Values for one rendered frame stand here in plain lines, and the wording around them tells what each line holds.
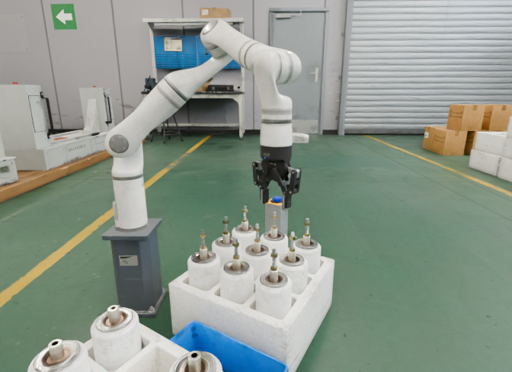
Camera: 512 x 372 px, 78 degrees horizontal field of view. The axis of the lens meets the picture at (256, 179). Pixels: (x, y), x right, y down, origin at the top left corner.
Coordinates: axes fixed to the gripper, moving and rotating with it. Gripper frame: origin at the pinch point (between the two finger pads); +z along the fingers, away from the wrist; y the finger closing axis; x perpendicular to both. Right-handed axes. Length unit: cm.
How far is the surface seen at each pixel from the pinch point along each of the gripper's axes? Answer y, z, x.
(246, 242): -25.0, 24.7, 13.9
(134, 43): -520, -110, 218
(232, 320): -6.2, 32.7, -9.6
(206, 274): -18.7, 24.8, -8.1
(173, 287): -26.3, 29.5, -14.8
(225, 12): -372, -149, 302
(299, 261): -0.8, 21.7, 12.1
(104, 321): -15.3, 21.8, -37.7
